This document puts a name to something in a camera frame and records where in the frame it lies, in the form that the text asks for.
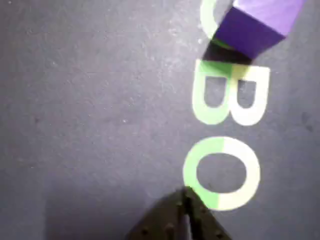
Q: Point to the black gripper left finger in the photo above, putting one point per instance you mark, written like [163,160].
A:
[165,220]

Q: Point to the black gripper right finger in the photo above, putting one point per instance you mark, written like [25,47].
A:
[202,222]

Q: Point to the purple wooden block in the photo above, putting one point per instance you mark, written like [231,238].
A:
[252,27]

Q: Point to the black mat with WOWROBO print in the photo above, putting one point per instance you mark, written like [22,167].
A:
[87,112]

